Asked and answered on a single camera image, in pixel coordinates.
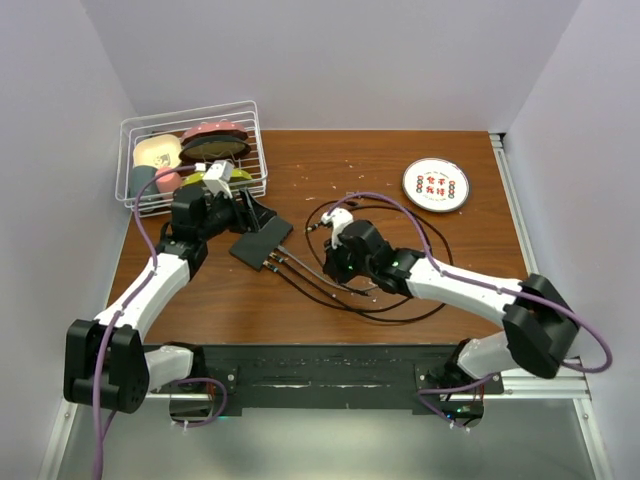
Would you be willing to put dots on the yellow green dotted plate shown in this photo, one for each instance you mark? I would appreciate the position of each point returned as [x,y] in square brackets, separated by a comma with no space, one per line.
[237,175]

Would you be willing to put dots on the beige square plate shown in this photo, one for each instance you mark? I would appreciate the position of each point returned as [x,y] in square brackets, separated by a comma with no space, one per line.
[158,152]

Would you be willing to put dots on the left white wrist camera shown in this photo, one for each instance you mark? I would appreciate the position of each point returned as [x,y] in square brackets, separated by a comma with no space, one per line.
[216,178]

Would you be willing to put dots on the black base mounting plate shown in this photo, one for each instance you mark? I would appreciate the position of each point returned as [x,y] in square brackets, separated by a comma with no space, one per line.
[396,377]

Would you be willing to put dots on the black network switch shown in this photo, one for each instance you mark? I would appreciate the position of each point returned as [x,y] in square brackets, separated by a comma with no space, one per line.
[254,248]

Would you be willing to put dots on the pink cup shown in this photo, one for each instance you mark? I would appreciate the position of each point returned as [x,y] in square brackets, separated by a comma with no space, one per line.
[167,181]

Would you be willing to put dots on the white wire dish rack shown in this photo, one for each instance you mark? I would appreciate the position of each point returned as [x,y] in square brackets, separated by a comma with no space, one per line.
[136,129]

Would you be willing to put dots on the white round printed plate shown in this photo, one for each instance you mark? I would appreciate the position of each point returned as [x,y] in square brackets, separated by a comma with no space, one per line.
[436,185]

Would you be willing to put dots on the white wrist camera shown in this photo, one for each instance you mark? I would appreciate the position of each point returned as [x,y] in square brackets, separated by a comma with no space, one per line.
[216,178]
[337,219]

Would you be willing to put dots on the dark grey cup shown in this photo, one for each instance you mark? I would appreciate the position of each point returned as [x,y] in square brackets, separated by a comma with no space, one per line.
[142,180]

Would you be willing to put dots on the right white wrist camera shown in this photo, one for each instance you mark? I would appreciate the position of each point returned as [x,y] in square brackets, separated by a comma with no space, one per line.
[337,219]

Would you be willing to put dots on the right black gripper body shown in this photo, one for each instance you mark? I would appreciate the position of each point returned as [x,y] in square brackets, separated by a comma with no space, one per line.
[344,264]

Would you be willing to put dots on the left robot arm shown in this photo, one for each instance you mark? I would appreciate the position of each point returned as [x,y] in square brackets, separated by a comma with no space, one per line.
[106,364]

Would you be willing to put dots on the red dotted plate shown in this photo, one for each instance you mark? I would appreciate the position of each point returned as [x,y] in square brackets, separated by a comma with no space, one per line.
[222,127]

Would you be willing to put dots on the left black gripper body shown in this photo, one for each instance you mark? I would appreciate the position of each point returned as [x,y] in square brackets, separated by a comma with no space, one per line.
[224,215]

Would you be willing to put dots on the dark brown round plate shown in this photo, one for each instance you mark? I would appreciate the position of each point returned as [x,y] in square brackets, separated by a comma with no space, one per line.
[210,149]

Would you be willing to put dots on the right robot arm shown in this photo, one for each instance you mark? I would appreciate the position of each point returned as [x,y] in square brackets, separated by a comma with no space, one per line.
[536,331]

